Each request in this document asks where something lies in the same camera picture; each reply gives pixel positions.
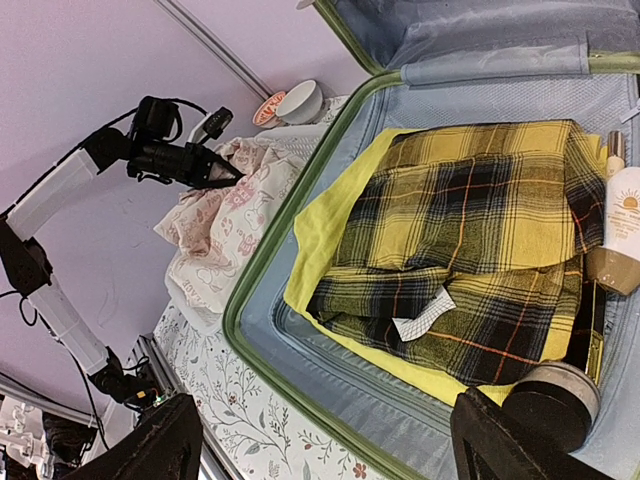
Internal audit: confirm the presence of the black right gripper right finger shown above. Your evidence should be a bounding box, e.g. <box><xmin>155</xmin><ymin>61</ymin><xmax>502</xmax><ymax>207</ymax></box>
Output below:
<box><xmin>450</xmin><ymin>388</ymin><xmax>608</xmax><ymax>480</ymax></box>

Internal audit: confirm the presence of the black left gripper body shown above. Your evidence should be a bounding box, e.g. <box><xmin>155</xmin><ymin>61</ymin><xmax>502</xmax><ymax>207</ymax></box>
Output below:
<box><xmin>126</xmin><ymin>142</ymin><xmax>220</xmax><ymax>189</ymax></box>

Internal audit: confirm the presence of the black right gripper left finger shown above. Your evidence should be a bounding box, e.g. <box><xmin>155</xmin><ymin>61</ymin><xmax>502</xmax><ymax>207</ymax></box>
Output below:
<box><xmin>66</xmin><ymin>393</ymin><xmax>202</xmax><ymax>480</ymax></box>

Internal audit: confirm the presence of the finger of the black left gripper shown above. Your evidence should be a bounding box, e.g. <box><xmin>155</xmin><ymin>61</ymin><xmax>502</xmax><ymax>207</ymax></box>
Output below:
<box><xmin>205</xmin><ymin>157</ymin><xmax>245</xmax><ymax>189</ymax></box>

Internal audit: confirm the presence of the black round object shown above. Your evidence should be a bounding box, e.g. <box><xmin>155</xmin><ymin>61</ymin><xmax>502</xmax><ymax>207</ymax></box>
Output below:
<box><xmin>502</xmin><ymin>361</ymin><xmax>601</xmax><ymax>453</ymax></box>

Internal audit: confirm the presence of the cream patterned garment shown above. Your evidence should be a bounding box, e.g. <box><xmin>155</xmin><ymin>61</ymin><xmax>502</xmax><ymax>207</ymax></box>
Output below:
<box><xmin>154</xmin><ymin>138</ymin><xmax>307</xmax><ymax>334</ymax></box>

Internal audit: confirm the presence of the black gold rectangular case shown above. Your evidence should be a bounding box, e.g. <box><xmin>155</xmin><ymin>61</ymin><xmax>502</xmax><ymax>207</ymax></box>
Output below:
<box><xmin>563</xmin><ymin>282</ymin><xmax>607</xmax><ymax>385</ymax></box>

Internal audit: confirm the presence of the yellow garment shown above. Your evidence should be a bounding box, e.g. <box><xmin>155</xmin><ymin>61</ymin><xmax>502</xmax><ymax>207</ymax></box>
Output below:
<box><xmin>282</xmin><ymin>127</ymin><xmax>516</xmax><ymax>407</ymax></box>

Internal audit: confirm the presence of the black mesh garment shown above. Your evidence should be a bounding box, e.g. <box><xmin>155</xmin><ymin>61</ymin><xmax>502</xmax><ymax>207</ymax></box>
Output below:
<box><xmin>306</xmin><ymin>120</ymin><xmax>605</xmax><ymax>386</ymax></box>

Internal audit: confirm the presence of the green hard-shell suitcase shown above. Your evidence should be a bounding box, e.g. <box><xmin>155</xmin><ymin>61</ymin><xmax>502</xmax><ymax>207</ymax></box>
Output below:
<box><xmin>223</xmin><ymin>1</ymin><xmax>639</xmax><ymax>479</ymax></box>

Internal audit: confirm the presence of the red patterned ceramic bowl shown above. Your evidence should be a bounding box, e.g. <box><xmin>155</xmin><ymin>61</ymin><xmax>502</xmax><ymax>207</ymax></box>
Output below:
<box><xmin>252</xmin><ymin>91</ymin><xmax>286</xmax><ymax>129</ymax></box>

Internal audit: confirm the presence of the floral patterned table cloth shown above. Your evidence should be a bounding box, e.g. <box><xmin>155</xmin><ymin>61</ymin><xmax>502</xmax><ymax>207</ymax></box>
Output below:
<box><xmin>149</xmin><ymin>94</ymin><xmax>391</xmax><ymax>480</ymax></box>

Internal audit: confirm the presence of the white perforated plastic basket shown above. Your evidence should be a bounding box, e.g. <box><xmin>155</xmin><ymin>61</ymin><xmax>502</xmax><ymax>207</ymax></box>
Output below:
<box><xmin>253</xmin><ymin>124</ymin><xmax>342</xmax><ymax>172</ymax></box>

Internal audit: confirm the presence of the white ceramic bowl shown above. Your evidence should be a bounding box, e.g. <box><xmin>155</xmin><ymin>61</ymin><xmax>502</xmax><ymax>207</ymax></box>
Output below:
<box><xmin>276</xmin><ymin>80</ymin><xmax>324</xmax><ymax>125</ymax></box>

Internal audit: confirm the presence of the white sunscreen bottle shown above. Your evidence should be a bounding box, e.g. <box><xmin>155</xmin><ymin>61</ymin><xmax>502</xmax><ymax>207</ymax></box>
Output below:
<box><xmin>586</xmin><ymin>167</ymin><xmax>640</xmax><ymax>296</ymax></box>

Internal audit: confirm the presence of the slim cream cosmetic tube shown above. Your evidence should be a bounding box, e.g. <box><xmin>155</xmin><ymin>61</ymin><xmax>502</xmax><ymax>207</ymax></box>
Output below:
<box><xmin>606</xmin><ymin>131</ymin><xmax>626</xmax><ymax>178</ymax></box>

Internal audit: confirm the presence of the aluminium front rail frame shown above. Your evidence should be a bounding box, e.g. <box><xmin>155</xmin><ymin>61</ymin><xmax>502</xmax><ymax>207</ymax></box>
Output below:
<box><xmin>127</xmin><ymin>334</ymin><xmax>242</xmax><ymax>480</ymax></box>

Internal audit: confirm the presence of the left aluminium wall post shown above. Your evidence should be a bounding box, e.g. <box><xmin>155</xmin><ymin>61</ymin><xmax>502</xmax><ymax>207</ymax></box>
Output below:
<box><xmin>154</xmin><ymin>0</ymin><xmax>272</xmax><ymax>100</ymax></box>

